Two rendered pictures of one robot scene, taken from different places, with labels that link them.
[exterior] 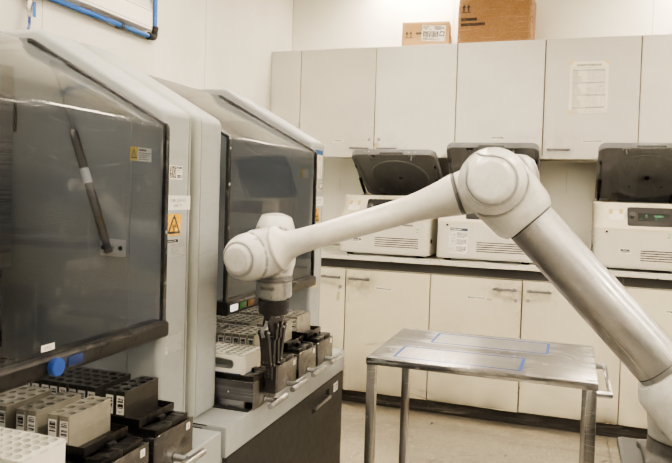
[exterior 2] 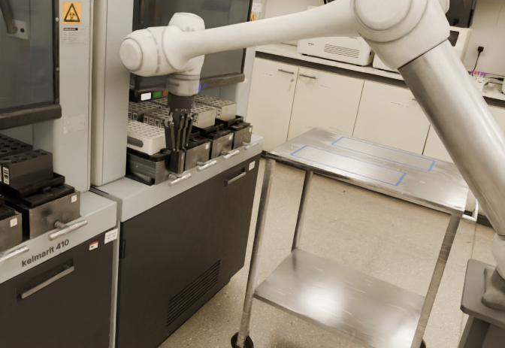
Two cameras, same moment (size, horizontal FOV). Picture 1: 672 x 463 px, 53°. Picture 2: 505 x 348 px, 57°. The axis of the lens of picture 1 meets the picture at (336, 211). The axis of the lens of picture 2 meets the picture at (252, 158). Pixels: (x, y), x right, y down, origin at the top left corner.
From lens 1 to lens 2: 48 cm
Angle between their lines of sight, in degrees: 19
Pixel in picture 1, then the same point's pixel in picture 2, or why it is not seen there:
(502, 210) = (388, 37)
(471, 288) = (394, 95)
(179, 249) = (80, 37)
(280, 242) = (173, 43)
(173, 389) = (75, 162)
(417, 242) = (358, 52)
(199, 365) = (107, 143)
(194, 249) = (101, 39)
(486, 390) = not seen: hidden behind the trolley
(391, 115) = not seen: outside the picture
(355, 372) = not seen: hidden behind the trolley
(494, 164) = not seen: outside the picture
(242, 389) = (147, 167)
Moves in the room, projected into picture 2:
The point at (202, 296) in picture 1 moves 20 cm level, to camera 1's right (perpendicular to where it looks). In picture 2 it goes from (110, 83) to (185, 96)
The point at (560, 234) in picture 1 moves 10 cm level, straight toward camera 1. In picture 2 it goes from (449, 72) to (443, 77)
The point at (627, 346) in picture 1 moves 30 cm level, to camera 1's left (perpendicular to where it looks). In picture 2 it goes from (492, 200) to (326, 170)
